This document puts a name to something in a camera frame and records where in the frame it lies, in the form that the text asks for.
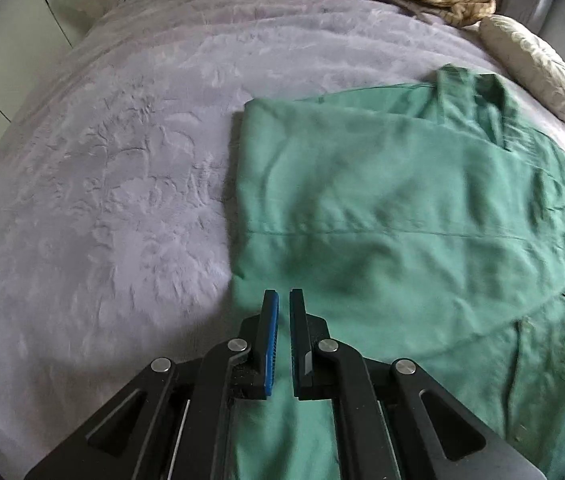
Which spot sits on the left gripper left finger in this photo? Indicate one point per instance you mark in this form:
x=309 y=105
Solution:
x=172 y=420

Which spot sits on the cream ruffled pillow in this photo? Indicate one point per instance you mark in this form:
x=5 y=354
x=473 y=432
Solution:
x=528 y=58

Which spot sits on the lilac embossed bed blanket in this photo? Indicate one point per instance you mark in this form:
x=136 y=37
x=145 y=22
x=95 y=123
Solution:
x=118 y=200

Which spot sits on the green work jacket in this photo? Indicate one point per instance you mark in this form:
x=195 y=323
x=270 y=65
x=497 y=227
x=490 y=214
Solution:
x=420 y=220

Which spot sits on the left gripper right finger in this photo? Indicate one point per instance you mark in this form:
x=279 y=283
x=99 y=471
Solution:
x=393 y=421

